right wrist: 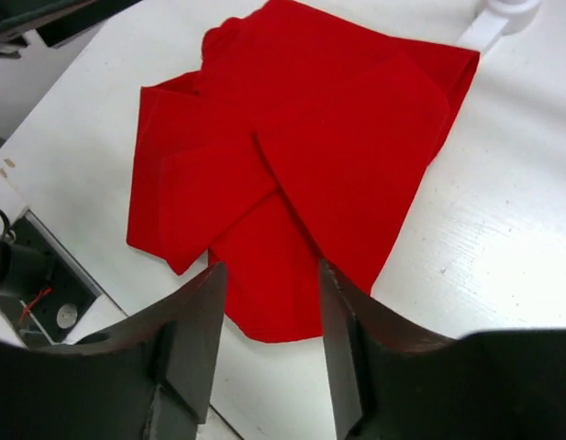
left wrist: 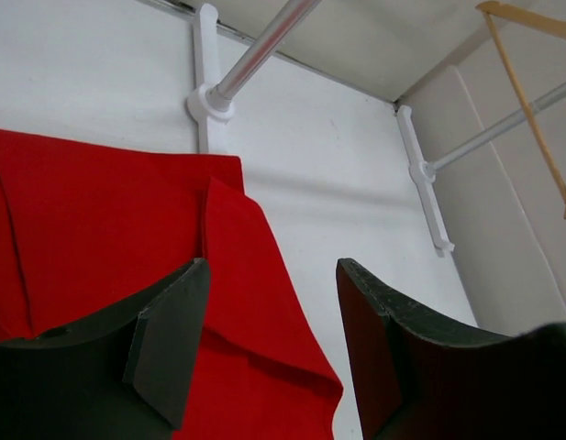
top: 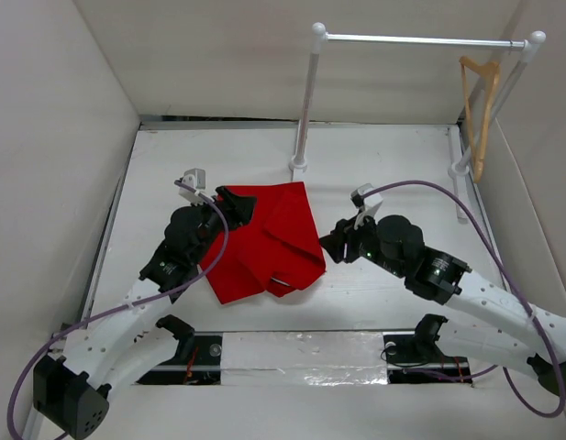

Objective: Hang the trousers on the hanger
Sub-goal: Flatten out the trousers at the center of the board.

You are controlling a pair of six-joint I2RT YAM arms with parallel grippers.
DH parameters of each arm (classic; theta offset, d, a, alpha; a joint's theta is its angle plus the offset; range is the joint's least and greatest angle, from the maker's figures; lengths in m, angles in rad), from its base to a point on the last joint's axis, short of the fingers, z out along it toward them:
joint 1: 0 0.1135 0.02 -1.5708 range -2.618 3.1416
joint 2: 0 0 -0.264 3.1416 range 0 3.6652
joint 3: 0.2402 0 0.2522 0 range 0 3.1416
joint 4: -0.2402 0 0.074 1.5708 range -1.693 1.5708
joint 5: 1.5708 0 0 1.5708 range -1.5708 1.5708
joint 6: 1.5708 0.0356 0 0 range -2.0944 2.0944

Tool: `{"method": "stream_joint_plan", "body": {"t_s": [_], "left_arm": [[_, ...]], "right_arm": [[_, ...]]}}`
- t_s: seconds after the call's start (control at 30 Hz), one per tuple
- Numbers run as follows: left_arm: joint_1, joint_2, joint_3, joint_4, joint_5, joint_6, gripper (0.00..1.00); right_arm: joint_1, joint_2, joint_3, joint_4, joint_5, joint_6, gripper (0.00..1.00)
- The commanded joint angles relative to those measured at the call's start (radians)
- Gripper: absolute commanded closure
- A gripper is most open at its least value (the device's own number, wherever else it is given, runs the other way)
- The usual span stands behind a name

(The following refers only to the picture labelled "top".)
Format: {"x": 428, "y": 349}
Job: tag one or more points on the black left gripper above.
{"x": 238, "y": 208}

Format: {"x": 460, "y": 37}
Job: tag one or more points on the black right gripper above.
{"x": 335, "y": 243}

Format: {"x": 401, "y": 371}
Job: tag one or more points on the red trousers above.
{"x": 278, "y": 252}

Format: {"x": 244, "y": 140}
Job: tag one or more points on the wooden clothes hanger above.
{"x": 478, "y": 126}

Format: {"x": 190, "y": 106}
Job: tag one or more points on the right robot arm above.
{"x": 509, "y": 336}

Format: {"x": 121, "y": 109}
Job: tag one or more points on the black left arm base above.
{"x": 196, "y": 361}

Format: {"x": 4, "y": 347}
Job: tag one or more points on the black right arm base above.
{"x": 412, "y": 356}

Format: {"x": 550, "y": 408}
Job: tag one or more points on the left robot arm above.
{"x": 74, "y": 390}

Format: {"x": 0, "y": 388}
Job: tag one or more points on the white clothes rack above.
{"x": 467, "y": 164}

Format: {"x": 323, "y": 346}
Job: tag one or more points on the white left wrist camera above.
{"x": 191, "y": 184}

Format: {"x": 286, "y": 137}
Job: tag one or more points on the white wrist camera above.
{"x": 191, "y": 184}
{"x": 366, "y": 201}

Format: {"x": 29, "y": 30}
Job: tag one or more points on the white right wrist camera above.
{"x": 366, "y": 201}

